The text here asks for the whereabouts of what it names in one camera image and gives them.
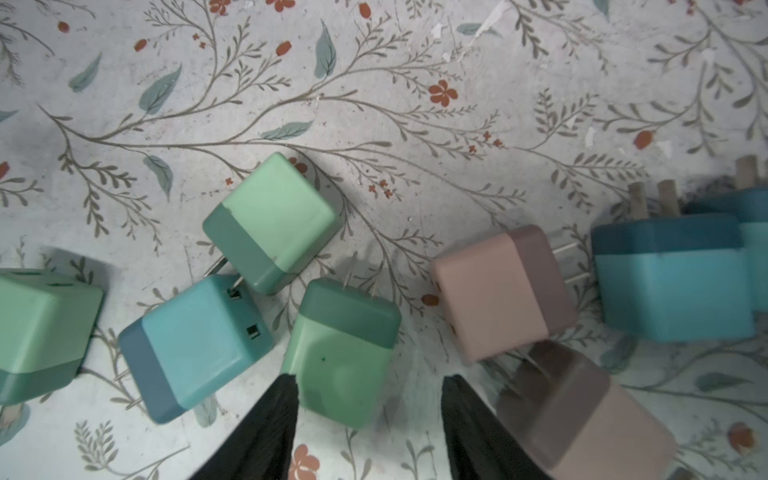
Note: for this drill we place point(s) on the blue plug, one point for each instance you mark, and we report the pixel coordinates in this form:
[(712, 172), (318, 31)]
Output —
[(748, 203), (186, 349), (680, 278)]

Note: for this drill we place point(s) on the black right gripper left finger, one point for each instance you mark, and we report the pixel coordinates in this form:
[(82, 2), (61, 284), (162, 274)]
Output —
[(260, 447)]

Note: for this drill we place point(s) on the pink plug lower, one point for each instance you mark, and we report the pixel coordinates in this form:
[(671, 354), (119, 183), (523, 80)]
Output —
[(576, 422)]

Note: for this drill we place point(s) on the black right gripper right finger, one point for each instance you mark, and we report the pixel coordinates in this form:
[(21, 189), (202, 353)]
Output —
[(478, 445)]

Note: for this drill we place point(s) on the green plug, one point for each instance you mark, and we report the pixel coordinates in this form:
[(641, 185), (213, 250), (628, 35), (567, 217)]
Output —
[(272, 225), (46, 323), (340, 351)]

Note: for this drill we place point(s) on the pink plug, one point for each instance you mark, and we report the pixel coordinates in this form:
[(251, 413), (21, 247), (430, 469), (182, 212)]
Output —
[(504, 293), (576, 422)]

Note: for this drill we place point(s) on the pink plug middle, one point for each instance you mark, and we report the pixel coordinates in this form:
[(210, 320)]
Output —
[(504, 293)]

